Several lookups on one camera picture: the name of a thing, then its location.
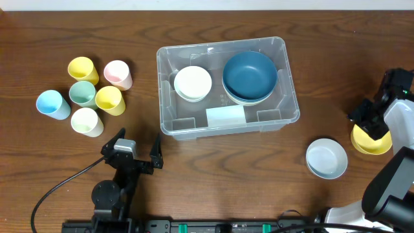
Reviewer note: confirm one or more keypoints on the clear plastic storage bin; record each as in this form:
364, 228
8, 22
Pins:
217, 113

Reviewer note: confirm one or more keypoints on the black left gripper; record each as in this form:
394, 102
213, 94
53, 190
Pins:
135, 164

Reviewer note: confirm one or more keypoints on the small white bowl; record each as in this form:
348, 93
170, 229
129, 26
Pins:
193, 83

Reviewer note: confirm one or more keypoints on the pink cup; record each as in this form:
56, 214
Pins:
118, 74

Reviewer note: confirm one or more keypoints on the dark blue bowl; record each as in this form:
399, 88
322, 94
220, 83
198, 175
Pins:
226, 90
250, 76

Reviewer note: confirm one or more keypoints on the small grey bowl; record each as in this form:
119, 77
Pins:
326, 158

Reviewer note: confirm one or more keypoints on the green cup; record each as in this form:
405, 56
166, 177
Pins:
83, 93

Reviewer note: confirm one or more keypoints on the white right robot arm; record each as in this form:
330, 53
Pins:
387, 202

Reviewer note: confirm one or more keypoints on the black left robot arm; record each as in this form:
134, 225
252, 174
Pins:
112, 198

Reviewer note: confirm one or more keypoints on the small yellow bowl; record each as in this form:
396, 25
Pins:
365, 144

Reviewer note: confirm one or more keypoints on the yellow cup rear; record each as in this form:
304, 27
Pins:
83, 69

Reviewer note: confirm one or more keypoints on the light blue cup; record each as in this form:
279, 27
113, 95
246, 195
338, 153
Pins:
52, 104

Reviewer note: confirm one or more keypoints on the yellow cup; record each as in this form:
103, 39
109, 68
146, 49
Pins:
110, 99
83, 69

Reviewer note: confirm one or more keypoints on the yellow cup front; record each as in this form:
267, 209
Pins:
110, 99

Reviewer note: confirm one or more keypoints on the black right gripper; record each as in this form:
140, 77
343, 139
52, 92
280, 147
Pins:
369, 117

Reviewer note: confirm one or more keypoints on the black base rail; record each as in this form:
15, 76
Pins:
166, 226

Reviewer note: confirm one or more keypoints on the beige bowl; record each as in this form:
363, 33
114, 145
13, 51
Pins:
245, 103

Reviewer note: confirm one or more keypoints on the cream white cup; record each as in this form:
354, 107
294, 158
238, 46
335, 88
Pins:
87, 122

